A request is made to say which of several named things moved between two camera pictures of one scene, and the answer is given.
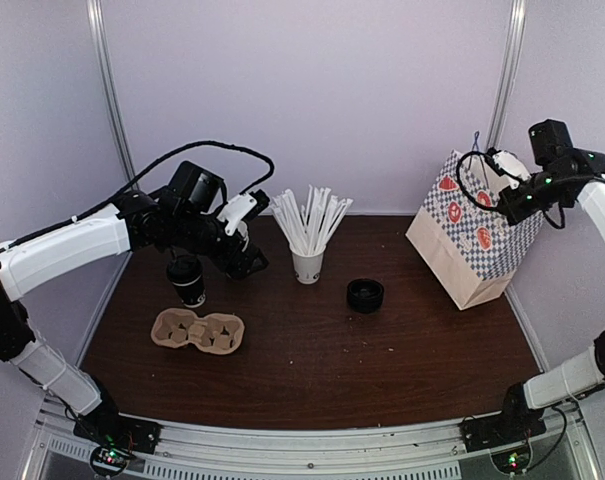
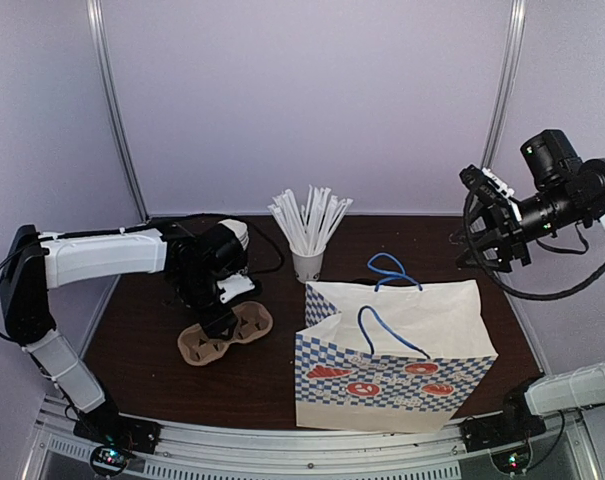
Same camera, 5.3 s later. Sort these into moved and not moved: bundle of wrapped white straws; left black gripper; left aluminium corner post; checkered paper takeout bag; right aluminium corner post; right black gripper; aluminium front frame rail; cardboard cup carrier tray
Moved: left black gripper; checkered paper takeout bag; right black gripper; cardboard cup carrier tray
Not moved: right aluminium corner post; aluminium front frame rail; left aluminium corner post; bundle of wrapped white straws
